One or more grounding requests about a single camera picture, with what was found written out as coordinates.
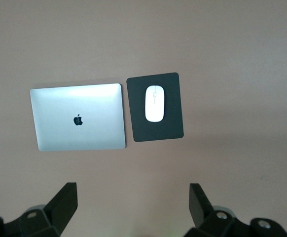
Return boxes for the brown table cover mat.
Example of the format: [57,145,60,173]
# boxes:
[0,0,287,237]

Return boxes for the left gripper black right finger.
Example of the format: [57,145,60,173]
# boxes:
[182,183,287,237]

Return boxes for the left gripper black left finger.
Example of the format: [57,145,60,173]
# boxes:
[0,182,78,237]

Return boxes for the white computer mouse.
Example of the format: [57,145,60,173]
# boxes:
[144,84,166,122]

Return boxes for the silver laptop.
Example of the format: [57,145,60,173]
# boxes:
[30,83,127,152]

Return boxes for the black mouse pad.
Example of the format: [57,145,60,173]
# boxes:
[126,72,185,143]

